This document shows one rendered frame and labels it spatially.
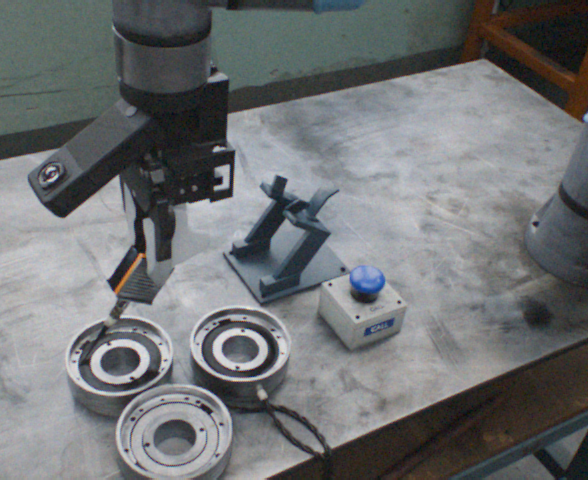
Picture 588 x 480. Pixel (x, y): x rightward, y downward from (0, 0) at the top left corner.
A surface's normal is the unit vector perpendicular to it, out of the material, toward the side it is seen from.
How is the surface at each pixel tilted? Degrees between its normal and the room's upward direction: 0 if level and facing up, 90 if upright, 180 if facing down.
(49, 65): 90
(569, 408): 0
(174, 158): 0
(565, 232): 72
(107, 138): 32
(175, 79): 91
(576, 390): 0
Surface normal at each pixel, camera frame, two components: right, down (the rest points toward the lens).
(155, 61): 0.04, 0.64
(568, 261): -0.54, 0.22
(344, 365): 0.09, -0.77
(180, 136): 0.50, 0.58
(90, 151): -0.37, -0.50
